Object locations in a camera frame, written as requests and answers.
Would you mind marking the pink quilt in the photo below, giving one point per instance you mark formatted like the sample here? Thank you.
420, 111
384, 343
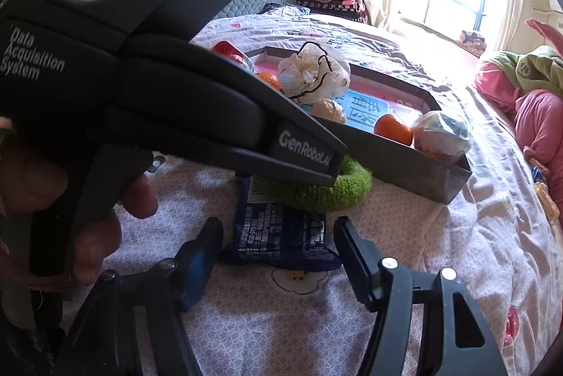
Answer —
541, 125

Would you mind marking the clear yellow snack packet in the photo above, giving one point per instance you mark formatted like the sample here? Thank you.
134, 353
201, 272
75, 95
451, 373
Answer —
547, 200

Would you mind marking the pink strawberry print bedsheet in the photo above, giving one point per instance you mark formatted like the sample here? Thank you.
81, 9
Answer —
440, 248

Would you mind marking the white air conditioner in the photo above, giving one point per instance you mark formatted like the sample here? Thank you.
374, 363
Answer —
556, 3

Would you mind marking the dark blue snack packet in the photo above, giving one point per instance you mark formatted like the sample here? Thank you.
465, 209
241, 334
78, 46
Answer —
281, 235

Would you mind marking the grey cardboard box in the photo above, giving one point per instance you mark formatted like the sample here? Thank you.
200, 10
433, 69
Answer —
396, 169

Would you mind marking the green blanket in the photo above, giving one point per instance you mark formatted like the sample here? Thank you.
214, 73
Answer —
528, 68

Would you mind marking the dark blue patterned cloth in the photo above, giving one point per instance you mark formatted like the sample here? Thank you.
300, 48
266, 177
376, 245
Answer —
286, 10

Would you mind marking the pink quilted cover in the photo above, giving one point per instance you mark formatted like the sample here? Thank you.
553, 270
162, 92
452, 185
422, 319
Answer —
547, 35

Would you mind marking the red toy ball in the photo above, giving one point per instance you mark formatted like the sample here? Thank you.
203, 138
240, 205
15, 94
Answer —
231, 52

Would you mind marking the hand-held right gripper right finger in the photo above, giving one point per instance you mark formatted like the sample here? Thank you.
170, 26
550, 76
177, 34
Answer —
352, 257

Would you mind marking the blue white toy ball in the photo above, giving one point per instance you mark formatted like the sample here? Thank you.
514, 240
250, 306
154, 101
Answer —
442, 136

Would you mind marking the blue yellow snack packet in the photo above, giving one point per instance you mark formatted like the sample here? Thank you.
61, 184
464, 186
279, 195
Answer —
537, 175

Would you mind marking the person's left hand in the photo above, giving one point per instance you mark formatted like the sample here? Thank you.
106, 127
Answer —
94, 246

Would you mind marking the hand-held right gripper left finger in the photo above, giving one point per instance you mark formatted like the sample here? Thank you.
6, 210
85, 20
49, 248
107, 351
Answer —
200, 266

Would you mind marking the beige round bun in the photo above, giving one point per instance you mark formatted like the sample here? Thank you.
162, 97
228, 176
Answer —
329, 110

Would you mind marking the dark floral cushion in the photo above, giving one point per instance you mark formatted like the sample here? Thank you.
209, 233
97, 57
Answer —
471, 41

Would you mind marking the tangerine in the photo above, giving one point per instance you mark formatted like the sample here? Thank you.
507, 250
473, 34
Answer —
269, 80
393, 130

